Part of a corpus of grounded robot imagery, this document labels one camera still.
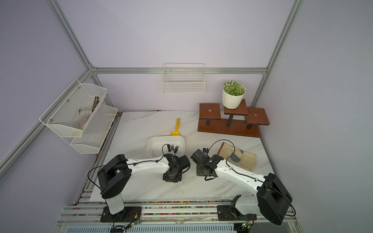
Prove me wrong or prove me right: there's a white plastic storage box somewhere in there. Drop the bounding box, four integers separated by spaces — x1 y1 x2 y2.
147 136 185 158

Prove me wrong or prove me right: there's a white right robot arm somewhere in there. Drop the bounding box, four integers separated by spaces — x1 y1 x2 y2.
190 149 292 225

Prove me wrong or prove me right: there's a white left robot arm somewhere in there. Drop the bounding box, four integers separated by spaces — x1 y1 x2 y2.
97 153 191 215

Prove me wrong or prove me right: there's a yellow plastic scoop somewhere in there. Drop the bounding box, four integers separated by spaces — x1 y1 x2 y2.
170 118 180 136

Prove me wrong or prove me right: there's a beige work glove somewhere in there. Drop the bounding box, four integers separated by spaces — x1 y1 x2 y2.
218 143 257 171

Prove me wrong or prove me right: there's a brown wooden display stand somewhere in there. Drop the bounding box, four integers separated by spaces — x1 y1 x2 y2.
198 99 270 138

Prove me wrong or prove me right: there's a white potted green plant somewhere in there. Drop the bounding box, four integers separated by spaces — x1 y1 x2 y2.
222 81 246 109

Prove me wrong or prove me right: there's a clear plastic bag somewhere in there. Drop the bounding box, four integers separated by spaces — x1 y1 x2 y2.
73 105 93 130

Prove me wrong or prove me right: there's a white mesh two-tier shelf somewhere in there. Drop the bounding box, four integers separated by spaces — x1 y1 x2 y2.
39 79 118 154

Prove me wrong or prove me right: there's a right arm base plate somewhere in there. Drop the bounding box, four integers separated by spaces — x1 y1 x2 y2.
217 205 257 221

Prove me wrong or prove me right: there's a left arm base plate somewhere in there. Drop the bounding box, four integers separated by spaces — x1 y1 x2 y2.
100 206 142 223

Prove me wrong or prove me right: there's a white wire wall basket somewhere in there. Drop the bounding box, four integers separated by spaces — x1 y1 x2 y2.
162 63 206 94

